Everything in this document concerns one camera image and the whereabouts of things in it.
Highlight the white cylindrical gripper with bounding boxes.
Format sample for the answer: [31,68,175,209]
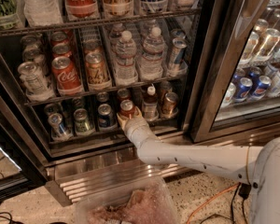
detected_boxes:
[117,106,151,147]

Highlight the red coke can front bottom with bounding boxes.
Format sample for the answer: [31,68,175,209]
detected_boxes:
[120,100,135,119]

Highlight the red coke can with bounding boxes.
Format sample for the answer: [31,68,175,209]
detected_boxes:
[120,100,135,119]
[117,89,132,103]

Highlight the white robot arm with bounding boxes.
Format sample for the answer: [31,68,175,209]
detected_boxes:
[117,111,280,224]

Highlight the blue pepsi can bottom shelf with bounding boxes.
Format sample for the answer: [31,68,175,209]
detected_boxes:
[98,104,117,131]

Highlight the red coke can rear bottom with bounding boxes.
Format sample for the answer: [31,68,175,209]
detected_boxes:
[117,89,132,103]

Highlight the brown can bottom right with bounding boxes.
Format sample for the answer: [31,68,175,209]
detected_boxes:
[161,91,178,118]

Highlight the green soda can bottom shelf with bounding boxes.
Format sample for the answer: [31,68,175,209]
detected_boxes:
[74,108,95,136]

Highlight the orange brown can middle shelf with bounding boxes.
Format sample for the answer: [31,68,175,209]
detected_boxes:
[85,53,112,91]

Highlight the slim blue silver can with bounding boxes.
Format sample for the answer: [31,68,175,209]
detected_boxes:
[167,37,188,77]

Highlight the red coca-cola can middle shelf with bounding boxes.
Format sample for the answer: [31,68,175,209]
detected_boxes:
[51,56,83,96]

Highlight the blue white can bottom left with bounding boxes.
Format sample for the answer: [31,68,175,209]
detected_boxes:
[48,113,73,141]

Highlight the steel fridge base grille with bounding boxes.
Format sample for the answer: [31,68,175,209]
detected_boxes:
[45,119,280,207]

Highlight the white silver can middle left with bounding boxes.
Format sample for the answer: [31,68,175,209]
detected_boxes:
[18,62,55,102]

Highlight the pepsi can right fridge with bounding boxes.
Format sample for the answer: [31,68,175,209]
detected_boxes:
[233,77,253,102]

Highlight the coca-cola bottle top shelf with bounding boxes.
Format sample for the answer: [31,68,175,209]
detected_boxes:
[64,0,97,21]

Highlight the juice bottle white cap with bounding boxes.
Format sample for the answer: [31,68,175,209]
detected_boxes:
[140,84,160,123]

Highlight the water bottle left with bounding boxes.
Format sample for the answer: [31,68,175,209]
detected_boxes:
[115,31,137,85]

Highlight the water bottle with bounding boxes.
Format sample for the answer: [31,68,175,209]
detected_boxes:
[139,27,165,81]
[115,31,137,85]

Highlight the water bottle right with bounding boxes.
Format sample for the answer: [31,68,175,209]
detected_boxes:
[139,27,165,81]

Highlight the clear plastic bin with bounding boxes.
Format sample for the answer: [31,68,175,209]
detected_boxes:
[75,176,179,224]

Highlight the black power adapter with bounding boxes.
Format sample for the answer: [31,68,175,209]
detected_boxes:
[238,184,251,200]

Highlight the orange extension cable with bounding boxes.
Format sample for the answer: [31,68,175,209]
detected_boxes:
[186,182,241,224]

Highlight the steel fridge door frame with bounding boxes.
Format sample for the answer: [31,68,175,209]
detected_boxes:
[191,0,270,142]

